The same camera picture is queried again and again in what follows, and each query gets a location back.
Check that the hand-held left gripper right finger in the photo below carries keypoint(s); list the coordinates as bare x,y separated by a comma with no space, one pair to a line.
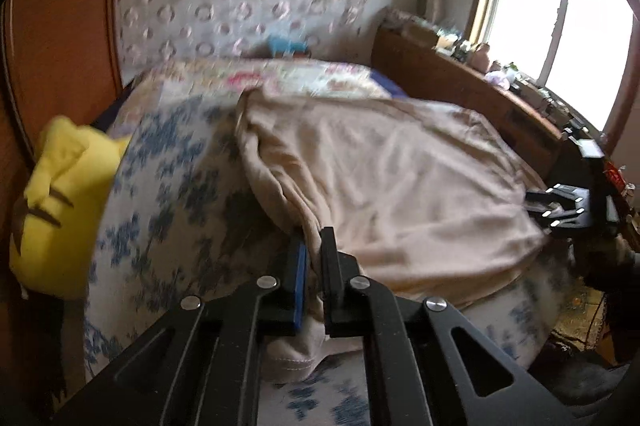
330,276

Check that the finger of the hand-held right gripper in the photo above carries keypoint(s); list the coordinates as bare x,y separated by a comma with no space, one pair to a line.
562,195
565,215

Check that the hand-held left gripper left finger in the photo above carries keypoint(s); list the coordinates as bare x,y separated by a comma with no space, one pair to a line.
300,281

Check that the beige small garment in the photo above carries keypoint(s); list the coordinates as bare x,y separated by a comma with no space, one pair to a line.
400,186

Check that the patterned floor rug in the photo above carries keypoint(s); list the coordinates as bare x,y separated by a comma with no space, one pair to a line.
575,321

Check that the floral bed blanket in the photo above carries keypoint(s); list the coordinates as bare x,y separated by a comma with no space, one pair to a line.
175,186

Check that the pile of small household things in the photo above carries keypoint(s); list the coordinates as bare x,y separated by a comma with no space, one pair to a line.
480,53

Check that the window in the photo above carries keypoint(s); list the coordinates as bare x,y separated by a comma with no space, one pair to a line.
530,5

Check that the blue toy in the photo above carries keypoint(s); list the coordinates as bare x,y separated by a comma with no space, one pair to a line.
287,45

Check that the yellow plush toy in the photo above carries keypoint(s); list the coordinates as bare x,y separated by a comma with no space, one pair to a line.
60,165

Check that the wooden headboard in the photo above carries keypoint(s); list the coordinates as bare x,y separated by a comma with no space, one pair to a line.
60,30

